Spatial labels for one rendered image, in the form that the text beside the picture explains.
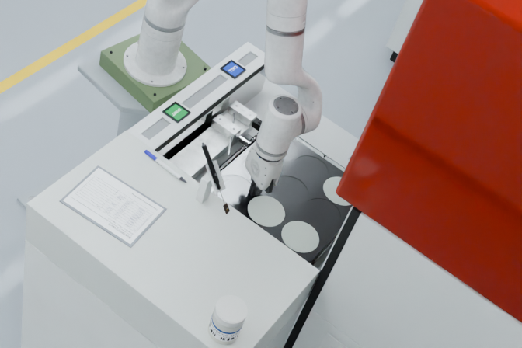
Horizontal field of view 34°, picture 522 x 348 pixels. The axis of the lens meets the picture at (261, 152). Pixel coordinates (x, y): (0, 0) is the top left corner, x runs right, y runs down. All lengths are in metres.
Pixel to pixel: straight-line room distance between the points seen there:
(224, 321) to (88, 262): 0.38
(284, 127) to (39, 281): 0.75
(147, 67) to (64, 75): 1.29
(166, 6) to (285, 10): 0.57
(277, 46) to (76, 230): 0.63
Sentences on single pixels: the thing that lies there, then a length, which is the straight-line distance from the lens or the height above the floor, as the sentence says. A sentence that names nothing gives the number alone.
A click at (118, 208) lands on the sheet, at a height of 0.97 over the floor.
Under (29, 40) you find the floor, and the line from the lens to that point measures 3.90.
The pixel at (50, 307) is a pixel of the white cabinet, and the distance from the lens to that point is 2.30.
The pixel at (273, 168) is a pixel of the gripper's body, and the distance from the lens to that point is 2.09.
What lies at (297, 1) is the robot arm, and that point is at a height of 1.50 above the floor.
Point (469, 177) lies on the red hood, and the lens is 1.66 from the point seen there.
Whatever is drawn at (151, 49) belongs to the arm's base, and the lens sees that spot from 2.44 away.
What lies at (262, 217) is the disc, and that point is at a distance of 2.19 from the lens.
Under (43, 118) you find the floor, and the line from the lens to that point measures 3.56.
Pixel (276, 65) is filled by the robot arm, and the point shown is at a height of 1.34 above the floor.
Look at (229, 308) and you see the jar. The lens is 1.82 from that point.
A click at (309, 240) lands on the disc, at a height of 0.90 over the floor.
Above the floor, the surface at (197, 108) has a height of 0.96.
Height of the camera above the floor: 2.58
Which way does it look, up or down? 46 degrees down
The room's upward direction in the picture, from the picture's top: 19 degrees clockwise
